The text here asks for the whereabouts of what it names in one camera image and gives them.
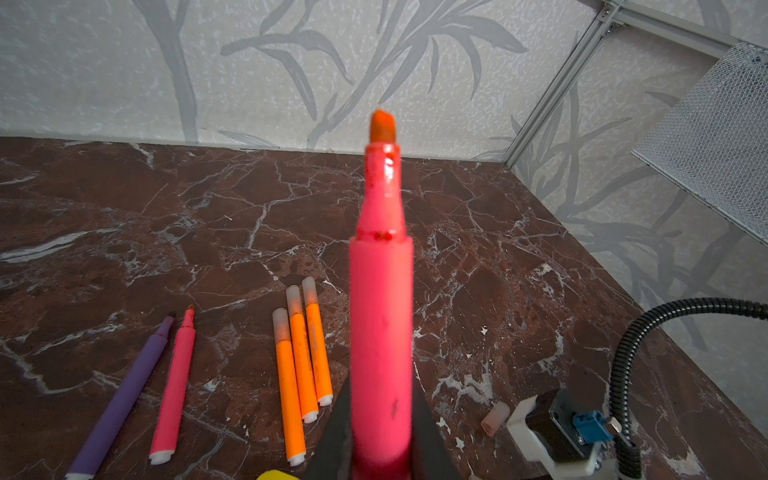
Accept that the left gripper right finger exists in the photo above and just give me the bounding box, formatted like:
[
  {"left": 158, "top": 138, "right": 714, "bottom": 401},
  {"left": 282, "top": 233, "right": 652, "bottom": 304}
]
[{"left": 410, "top": 383, "right": 461, "bottom": 480}]

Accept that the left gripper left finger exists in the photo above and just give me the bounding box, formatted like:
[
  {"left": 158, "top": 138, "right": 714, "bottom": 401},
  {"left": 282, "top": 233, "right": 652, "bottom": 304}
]
[{"left": 302, "top": 379, "right": 353, "bottom": 480}]

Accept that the orange marker pen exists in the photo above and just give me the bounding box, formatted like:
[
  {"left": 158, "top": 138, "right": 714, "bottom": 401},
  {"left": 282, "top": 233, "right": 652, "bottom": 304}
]
[
  {"left": 272, "top": 308, "right": 306, "bottom": 467},
  {"left": 286, "top": 285, "right": 319, "bottom": 424},
  {"left": 301, "top": 277, "right": 333, "bottom": 407}
]

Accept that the red marker pen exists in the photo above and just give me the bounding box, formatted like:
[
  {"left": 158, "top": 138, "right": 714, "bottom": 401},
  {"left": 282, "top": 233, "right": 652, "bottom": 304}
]
[{"left": 349, "top": 110, "right": 414, "bottom": 479}]

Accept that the pink marker pen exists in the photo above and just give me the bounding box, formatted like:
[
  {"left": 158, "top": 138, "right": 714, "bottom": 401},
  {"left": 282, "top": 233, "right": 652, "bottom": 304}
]
[{"left": 148, "top": 305, "right": 196, "bottom": 466}]

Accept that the purple marker pen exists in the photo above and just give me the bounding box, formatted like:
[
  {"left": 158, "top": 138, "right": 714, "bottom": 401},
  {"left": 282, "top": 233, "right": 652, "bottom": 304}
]
[{"left": 65, "top": 313, "right": 176, "bottom": 479}]

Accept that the yellow toy shovel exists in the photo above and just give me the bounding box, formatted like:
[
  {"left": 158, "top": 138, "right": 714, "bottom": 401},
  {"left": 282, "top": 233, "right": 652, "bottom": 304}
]
[{"left": 257, "top": 470, "right": 298, "bottom": 480}]

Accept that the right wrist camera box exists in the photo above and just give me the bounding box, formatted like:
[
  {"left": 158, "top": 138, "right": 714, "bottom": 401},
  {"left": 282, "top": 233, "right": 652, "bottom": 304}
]
[{"left": 506, "top": 388, "right": 623, "bottom": 480}]

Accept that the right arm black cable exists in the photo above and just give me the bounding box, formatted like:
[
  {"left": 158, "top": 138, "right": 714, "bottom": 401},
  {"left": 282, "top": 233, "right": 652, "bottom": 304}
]
[{"left": 607, "top": 297, "right": 768, "bottom": 480}]

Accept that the white wire mesh basket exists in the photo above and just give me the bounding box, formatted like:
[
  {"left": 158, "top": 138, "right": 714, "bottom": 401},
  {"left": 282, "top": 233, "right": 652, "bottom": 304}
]
[{"left": 632, "top": 42, "right": 767, "bottom": 243}]

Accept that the aluminium cage frame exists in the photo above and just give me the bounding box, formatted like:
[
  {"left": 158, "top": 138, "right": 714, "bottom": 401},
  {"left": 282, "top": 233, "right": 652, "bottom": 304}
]
[{"left": 502, "top": 1, "right": 767, "bottom": 168}]

